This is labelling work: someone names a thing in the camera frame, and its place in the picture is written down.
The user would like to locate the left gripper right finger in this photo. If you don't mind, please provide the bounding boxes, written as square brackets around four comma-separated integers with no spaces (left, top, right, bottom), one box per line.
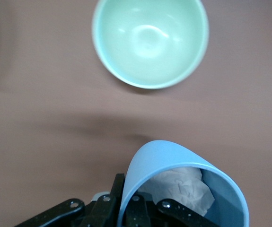
[125,195,218,227]

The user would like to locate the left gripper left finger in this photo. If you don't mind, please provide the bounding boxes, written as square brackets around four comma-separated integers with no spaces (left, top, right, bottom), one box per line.
[15,174,126,227]

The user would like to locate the white tissue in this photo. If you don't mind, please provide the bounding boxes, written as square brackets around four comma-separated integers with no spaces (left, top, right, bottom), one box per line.
[138,166,216,217]

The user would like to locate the blue cup holding tissue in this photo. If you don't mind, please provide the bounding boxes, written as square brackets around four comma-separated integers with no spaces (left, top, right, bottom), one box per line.
[116,140,250,227]

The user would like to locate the pale green bowl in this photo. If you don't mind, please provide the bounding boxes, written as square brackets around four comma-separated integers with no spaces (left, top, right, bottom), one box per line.
[92,0,210,90]

